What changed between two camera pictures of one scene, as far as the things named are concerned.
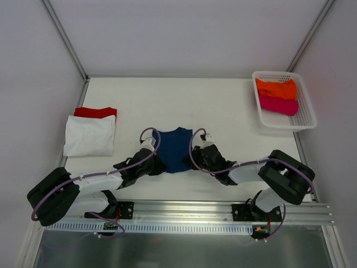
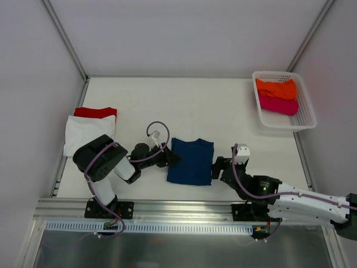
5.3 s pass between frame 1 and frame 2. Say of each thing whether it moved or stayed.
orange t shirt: stayed
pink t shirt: stayed
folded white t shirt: stayed
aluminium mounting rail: stayed
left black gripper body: moved
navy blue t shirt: moved
